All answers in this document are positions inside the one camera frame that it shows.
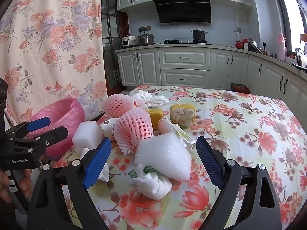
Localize white plastic bottle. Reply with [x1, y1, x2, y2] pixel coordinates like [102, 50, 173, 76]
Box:
[157, 118, 180, 135]

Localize white printed yogurt bottle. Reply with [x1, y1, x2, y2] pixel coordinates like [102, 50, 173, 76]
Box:
[99, 119, 118, 140]

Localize glass panel door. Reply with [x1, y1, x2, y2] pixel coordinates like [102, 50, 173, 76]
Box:
[101, 0, 129, 96]

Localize black gas stove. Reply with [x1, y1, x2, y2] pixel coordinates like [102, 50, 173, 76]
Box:
[164, 39, 212, 45]

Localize white foam sheet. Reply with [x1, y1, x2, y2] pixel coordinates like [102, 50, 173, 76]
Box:
[134, 132, 192, 182]

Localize pink thermos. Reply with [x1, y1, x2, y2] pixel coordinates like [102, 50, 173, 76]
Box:
[276, 33, 287, 60]

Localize clear printed plastic wrapper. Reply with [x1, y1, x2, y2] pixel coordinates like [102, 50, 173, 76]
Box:
[171, 125, 197, 151]

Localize white plastic bag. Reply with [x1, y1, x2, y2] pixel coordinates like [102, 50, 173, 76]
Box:
[131, 90, 169, 108]

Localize person's left hand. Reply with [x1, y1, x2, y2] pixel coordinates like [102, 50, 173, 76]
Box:
[0, 169, 32, 205]

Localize white foam block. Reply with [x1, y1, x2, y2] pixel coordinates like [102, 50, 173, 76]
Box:
[72, 121, 104, 154]

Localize large pink foam fruit net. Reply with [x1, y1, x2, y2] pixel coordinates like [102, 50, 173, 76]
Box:
[113, 107, 154, 155]

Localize white rice cooker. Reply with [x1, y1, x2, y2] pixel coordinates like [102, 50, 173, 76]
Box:
[122, 36, 138, 48]

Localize dark kitchenware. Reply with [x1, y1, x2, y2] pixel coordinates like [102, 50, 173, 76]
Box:
[292, 48, 307, 73]

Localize window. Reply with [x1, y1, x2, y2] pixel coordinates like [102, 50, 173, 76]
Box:
[276, 0, 307, 55]

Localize white lower cabinets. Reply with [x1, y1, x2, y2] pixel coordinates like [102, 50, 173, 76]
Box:
[115, 45, 307, 130]

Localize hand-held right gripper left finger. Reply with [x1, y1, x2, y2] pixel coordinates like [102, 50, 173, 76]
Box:
[27, 138, 113, 230]

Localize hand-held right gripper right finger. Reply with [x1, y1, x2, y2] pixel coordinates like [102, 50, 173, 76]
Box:
[196, 136, 282, 230]

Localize red floor bin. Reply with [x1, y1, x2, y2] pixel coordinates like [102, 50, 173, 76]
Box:
[231, 83, 251, 94]

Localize black plastic strip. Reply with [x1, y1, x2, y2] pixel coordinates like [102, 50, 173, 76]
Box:
[91, 112, 106, 123]

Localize floral curtain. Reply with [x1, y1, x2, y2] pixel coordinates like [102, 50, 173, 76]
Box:
[0, 0, 107, 130]

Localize black cooking pot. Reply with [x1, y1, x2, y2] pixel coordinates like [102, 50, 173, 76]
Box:
[190, 28, 209, 41]

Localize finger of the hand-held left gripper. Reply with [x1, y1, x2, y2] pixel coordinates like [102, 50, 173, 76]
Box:
[10, 126, 69, 154]
[6, 117, 51, 140]

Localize floral tablecloth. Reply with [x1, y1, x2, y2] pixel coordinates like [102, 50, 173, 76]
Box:
[42, 85, 307, 230]

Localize pink trash bag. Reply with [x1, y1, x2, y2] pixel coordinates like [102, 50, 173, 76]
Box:
[28, 97, 85, 162]

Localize small pink foam fruit net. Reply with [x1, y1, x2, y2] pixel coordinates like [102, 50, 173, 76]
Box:
[103, 93, 147, 119]

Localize black range hood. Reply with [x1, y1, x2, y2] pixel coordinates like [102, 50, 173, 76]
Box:
[152, 0, 212, 26]

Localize silver rice cooker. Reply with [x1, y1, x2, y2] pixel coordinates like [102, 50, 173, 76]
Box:
[136, 34, 155, 46]

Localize metal dish rack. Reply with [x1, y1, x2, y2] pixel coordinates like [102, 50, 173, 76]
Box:
[248, 38, 264, 53]

